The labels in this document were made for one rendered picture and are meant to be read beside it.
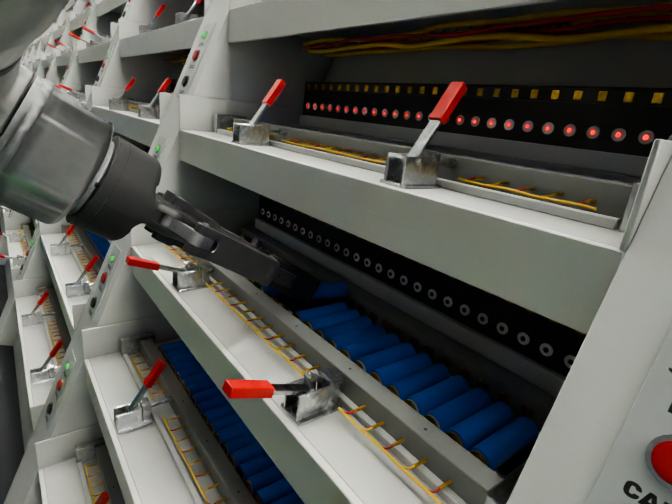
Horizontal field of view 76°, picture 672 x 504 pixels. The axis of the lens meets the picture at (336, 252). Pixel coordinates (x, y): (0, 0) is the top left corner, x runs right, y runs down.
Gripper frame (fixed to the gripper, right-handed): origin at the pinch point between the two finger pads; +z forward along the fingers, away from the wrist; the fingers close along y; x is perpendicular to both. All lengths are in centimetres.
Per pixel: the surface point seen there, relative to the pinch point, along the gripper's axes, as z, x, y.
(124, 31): -13, -30, 101
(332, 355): 0.5, 3.2, -11.2
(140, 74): -5, -23, 101
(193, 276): -3.1, 6.1, 11.9
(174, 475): 2.3, 25.3, 2.0
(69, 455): 3, 44, 30
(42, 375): 1, 45, 55
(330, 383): -1.6, 4.5, -14.5
